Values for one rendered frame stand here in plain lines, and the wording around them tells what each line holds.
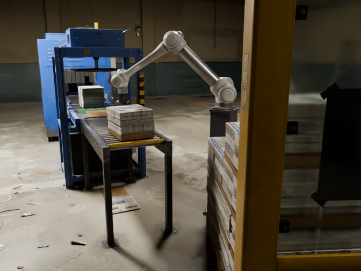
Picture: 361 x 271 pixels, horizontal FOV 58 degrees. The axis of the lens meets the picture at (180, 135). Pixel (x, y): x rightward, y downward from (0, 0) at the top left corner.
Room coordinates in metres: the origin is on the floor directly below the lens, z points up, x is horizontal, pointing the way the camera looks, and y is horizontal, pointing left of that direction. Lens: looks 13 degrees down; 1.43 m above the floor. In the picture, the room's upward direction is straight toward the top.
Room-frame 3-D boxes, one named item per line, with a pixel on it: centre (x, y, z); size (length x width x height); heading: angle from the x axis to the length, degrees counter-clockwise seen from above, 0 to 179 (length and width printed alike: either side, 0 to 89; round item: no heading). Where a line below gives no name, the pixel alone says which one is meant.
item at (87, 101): (4.47, 1.22, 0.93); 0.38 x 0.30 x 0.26; 24
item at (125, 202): (3.05, 0.59, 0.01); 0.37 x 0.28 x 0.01; 24
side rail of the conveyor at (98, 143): (2.91, 0.82, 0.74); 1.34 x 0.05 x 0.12; 24
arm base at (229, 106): (2.89, -0.37, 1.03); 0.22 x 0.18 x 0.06; 60
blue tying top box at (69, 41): (3.94, 0.99, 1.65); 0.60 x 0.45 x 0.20; 114
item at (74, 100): (4.98, 1.45, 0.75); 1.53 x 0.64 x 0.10; 24
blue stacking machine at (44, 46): (6.45, 2.04, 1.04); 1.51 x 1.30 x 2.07; 24
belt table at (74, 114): (3.94, 1.00, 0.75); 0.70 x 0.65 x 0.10; 24
